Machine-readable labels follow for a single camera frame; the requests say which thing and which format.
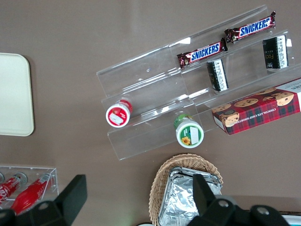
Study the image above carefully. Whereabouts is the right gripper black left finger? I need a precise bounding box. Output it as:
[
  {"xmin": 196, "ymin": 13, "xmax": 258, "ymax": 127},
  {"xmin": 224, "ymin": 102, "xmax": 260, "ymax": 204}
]
[{"xmin": 0, "ymin": 174, "xmax": 88, "ymax": 226}]

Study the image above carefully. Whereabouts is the clear acrylic bottle rack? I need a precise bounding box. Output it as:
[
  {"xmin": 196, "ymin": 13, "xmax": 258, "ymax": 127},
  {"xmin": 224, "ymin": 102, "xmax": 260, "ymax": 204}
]
[{"xmin": 0, "ymin": 164, "xmax": 59, "ymax": 210}]

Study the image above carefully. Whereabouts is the wicker basket holding foil trays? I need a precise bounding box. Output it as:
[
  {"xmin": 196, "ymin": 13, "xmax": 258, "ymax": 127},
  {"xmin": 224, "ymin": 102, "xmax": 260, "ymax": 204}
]
[{"xmin": 149, "ymin": 153, "xmax": 223, "ymax": 226}]

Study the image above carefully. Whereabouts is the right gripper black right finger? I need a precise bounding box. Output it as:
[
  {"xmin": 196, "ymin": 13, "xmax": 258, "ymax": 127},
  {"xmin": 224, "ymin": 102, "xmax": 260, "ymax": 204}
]
[{"xmin": 187, "ymin": 173, "xmax": 290, "ymax": 226}]

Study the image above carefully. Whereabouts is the white snack tray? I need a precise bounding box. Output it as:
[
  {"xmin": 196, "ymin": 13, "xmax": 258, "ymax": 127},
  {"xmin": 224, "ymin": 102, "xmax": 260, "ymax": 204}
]
[{"xmin": 281, "ymin": 213, "xmax": 301, "ymax": 226}]

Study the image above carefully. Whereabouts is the red-lidded yogurt cup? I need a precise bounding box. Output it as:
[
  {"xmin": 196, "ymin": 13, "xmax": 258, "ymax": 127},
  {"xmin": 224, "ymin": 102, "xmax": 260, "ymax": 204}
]
[{"xmin": 105, "ymin": 99, "xmax": 133, "ymax": 129}]

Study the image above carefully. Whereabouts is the small black snack box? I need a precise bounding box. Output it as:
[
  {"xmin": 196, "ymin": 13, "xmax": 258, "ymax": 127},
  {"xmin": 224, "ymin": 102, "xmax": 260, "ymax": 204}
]
[
  {"xmin": 206, "ymin": 58, "xmax": 230, "ymax": 92},
  {"xmin": 262, "ymin": 34, "xmax": 289, "ymax": 70}
]

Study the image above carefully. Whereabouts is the cream plastic serving tray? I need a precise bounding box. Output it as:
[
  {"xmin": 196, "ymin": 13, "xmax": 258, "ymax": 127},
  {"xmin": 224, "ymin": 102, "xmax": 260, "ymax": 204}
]
[{"xmin": 0, "ymin": 53, "xmax": 35, "ymax": 137}]

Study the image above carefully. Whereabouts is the red tartan cookie box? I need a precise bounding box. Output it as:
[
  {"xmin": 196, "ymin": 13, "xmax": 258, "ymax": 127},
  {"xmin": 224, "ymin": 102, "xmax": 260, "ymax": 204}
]
[{"xmin": 211, "ymin": 77, "xmax": 301, "ymax": 136}]

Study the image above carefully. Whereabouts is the Snickers chocolate bar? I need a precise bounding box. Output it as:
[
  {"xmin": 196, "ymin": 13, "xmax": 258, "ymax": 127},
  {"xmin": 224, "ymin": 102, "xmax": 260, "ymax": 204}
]
[
  {"xmin": 223, "ymin": 10, "xmax": 277, "ymax": 44},
  {"xmin": 176, "ymin": 38, "xmax": 229, "ymax": 69}
]

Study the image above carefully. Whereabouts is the stack of aluminium foil trays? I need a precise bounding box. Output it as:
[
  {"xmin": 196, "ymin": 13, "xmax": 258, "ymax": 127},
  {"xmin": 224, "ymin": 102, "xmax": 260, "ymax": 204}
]
[{"xmin": 158, "ymin": 166, "xmax": 223, "ymax": 226}]

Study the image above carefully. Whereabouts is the green-lidded yogurt cup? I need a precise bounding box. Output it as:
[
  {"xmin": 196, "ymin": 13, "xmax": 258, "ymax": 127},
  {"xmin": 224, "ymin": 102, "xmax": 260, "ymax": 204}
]
[{"xmin": 173, "ymin": 113, "xmax": 205, "ymax": 149}]

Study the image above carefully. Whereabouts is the red cola bottle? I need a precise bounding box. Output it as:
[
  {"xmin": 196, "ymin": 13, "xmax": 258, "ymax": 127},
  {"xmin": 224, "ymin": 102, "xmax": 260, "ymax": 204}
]
[
  {"xmin": 10, "ymin": 173, "xmax": 52, "ymax": 215},
  {"xmin": 0, "ymin": 176, "xmax": 22, "ymax": 205}
]

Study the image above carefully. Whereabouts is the clear acrylic stepped shelf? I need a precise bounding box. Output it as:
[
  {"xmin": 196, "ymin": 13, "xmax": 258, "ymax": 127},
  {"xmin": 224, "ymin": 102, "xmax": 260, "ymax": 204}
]
[{"xmin": 96, "ymin": 5, "xmax": 301, "ymax": 161}]

